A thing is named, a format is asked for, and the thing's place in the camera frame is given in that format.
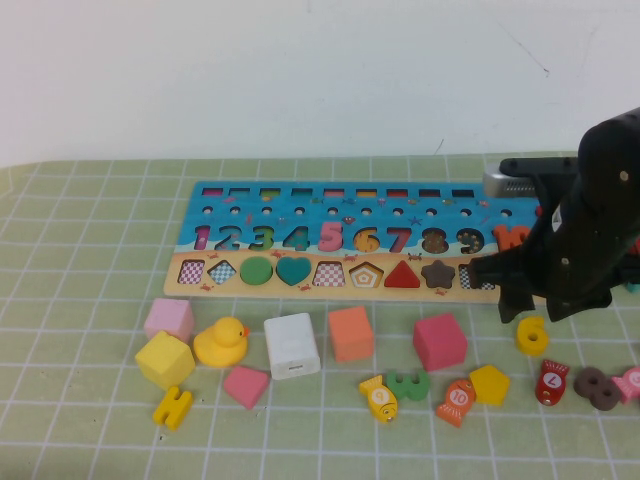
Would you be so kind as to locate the pink trapezoid piece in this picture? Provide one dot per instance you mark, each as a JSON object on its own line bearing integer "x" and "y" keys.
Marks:
{"x": 245, "y": 387}

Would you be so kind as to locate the green circle piece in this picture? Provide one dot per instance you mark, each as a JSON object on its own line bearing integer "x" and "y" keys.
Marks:
{"x": 256, "y": 271}

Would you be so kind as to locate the brown star piece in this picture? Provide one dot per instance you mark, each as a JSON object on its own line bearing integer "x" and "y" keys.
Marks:
{"x": 439, "y": 274}

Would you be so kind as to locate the orange wooden cube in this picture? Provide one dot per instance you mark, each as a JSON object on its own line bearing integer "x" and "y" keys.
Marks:
{"x": 351, "y": 335}

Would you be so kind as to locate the orange number ten piece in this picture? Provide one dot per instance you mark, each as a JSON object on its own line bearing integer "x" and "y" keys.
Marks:
{"x": 501, "y": 237}

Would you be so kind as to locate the brown number eight piece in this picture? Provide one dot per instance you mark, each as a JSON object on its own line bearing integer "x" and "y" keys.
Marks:
{"x": 598, "y": 389}

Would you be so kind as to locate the yellow pentagon piece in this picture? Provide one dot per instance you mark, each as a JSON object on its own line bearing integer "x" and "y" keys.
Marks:
{"x": 490, "y": 385}

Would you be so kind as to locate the red wooden fish seven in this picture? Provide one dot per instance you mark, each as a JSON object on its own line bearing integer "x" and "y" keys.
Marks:
{"x": 550, "y": 382}

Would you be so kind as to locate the yellow H-shaped piece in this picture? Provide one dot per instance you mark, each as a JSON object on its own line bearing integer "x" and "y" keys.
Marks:
{"x": 172, "y": 407}

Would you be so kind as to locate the yellow number six piece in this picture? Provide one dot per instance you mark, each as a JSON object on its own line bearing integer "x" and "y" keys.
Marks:
{"x": 526, "y": 327}

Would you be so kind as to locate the green number three piece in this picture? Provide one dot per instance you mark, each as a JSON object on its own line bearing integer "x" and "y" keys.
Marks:
{"x": 410, "y": 392}

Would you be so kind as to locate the yellow rubber duck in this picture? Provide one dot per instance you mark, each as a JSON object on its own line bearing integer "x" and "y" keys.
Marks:
{"x": 220, "y": 350}

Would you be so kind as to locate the red triangle piece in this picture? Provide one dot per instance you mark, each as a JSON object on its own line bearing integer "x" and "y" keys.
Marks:
{"x": 402, "y": 279}

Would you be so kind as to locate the white charger block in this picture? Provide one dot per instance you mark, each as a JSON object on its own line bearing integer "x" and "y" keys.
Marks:
{"x": 290, "y": 345}

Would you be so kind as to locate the yellow wooden fish nine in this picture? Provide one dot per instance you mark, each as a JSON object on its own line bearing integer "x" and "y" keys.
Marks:
{"x": 382, "y": 397}

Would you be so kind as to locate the green checked tablecloth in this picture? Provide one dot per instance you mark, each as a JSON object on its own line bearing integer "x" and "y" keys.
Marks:
{"x": 75, "y": 250}

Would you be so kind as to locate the yellow wooden cube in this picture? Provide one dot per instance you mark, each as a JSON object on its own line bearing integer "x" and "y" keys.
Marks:
{"x": 165, "y": 360}

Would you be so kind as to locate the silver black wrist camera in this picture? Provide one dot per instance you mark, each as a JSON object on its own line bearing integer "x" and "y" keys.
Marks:
{"x": 510, "y": 182}

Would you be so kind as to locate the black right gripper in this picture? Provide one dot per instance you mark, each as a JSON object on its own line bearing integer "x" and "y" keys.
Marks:
{"x": 575, "y": 250}

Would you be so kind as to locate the teal heart piece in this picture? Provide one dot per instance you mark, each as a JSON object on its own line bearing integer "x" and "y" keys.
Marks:
{"x": 292, "y": 270}

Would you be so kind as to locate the magenta wooden cube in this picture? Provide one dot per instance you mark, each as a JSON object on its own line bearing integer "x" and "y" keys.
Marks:
{"x": 440, "y": 342}

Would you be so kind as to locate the light pink wooden cube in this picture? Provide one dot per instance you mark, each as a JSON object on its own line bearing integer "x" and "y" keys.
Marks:
{"x": 170, "y": 317}

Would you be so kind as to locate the orange wooden fish ten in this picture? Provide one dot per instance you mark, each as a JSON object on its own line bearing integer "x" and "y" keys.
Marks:
{"x": 457, "y": 400}

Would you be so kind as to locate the pink wooden fish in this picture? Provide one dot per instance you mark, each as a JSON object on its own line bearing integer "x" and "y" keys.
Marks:
{"x": 627, "y": 387}

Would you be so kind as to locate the blue beach wooden puzzle board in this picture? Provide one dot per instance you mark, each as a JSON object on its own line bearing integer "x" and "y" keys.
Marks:
{"x": 310, "y": 212}

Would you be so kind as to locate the pink number five piece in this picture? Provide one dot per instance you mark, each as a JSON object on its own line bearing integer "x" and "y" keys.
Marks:
{"x": 334, "y": 224}

